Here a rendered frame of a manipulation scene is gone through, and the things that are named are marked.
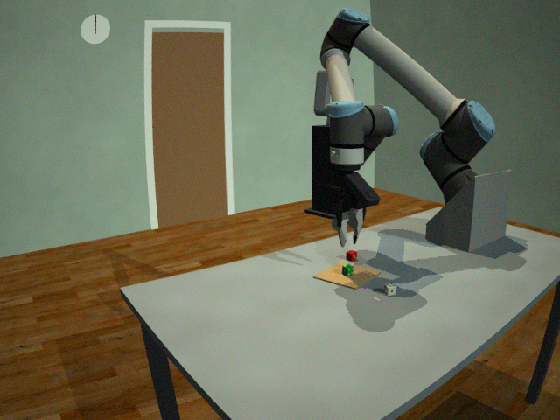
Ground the tan flat mat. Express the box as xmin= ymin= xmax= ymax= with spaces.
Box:
xmin=313 ymin=262 xmax=381 ymax=290

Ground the red die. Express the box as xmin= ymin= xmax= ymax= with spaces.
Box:
xmin=346 ymin=250 xmax=357 ymax=261

